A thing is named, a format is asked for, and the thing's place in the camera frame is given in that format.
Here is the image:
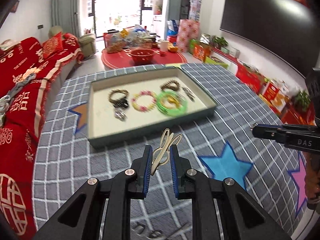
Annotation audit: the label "green armchair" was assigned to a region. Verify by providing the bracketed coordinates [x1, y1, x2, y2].
[48, 25, 97, 58]

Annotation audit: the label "green curtain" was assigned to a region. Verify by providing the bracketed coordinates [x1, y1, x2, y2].
[51, 0, 80, 37]

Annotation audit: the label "silver metal hair clip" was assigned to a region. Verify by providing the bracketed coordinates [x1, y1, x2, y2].
[114, 108, 127, 121]

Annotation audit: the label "framed wall picture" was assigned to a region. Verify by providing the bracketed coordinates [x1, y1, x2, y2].
[10, 1, 19, 13]

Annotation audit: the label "red covered sofa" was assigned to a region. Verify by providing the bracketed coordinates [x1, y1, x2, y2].
[1, 37, 84, 239]

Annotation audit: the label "yellow cord bead pendant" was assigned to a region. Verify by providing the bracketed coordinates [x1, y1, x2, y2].
[160, 95, 181, 109]

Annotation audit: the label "black wall television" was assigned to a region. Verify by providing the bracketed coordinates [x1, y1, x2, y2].
[220, 0, 319, 77]

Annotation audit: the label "brown bead bracelet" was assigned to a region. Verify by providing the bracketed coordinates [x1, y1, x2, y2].
[159, 79, 182, 92]

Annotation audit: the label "pink yellow bead bracelet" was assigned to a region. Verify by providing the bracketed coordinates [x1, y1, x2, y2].
[131, 90, 158, 113]

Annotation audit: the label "pink star sticker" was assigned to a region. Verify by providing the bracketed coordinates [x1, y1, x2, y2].
[287, 151, 308, 217]

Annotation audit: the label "white mug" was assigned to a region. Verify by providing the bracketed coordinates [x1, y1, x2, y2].
[158, 40, 169, 53]

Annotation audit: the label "green cardboard box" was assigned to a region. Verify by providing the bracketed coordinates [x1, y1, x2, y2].
[204, 57, 229, 69]

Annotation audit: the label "potted green plant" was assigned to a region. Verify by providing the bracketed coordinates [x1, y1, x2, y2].
[212, 35, 228, 49]

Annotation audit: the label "red floral gift box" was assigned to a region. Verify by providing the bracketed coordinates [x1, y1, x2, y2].
[176, 19, 200, 52]

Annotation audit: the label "floral light blanket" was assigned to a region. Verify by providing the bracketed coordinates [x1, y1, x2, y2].
[1, 67, 41, 128]

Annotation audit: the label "black claw clip scrunchie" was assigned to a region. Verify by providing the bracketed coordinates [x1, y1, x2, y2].
[108, 89, 129, 109]

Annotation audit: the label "red square cushion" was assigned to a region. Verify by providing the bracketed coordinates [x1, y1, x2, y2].
[43, 32, 63, 59]

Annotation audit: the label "blue star sticker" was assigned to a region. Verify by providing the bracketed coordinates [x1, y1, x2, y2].
[199, 141, 253, 190]

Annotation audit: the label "red round table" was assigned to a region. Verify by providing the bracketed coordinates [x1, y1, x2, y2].
[101, 48, 187, 69]

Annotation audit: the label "grey checkered tablecloth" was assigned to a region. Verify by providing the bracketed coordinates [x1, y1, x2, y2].
[33, 63, 313, 239]

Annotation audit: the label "red colander bowl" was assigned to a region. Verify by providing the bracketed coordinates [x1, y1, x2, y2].
[129, 48, 155, 65]

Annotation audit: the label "teal jewelry tray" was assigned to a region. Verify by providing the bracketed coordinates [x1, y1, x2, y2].
[87, 66, 217, 149]

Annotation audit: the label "green translucent bangle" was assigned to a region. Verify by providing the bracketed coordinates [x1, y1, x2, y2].
[156, 90, 188, 117]

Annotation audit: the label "beige hair tie loops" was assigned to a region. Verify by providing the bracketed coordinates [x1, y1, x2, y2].
[150, 128, 183, 176]

